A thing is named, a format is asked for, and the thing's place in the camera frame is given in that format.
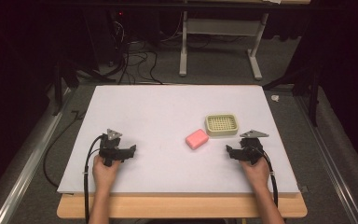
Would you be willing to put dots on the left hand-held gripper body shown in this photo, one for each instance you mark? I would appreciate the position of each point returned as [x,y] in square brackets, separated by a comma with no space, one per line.
[110,148]

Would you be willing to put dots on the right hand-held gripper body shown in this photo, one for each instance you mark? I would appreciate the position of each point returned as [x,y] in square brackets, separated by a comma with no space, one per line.
[251,149]

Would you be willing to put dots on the person's right hand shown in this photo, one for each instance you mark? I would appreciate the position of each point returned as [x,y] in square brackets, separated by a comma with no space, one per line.
[256,175]

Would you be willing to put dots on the person's left hand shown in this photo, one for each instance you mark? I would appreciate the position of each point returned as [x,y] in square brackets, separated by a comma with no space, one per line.
[104,175]

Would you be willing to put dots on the pale green soap dish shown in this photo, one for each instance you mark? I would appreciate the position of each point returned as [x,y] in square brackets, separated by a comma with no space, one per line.
[222,124]

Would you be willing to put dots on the pink soap bar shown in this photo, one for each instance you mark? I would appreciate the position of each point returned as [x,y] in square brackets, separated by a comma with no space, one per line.
[197,139]

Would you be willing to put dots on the white board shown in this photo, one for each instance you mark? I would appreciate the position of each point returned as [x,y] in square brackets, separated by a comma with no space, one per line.
[167,168]

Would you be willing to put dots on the crumpled white paper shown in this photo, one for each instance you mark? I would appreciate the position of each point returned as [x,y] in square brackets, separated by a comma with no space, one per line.
[275,98]

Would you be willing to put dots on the wooden table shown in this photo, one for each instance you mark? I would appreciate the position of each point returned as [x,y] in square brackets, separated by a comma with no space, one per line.
[180,207]

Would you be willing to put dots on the black stand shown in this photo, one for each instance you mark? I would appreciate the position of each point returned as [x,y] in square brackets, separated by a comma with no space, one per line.
[59,87]
[313,93]

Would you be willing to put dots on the dark box with red light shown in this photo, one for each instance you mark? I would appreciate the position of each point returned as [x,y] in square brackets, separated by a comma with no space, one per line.
[127,25]

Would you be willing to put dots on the metal rail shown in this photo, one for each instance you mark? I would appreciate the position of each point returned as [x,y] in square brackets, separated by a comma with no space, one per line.
[21,168]
[332,161]

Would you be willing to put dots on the white metal desk frame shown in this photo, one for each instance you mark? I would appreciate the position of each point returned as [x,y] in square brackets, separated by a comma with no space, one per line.
[184,46]

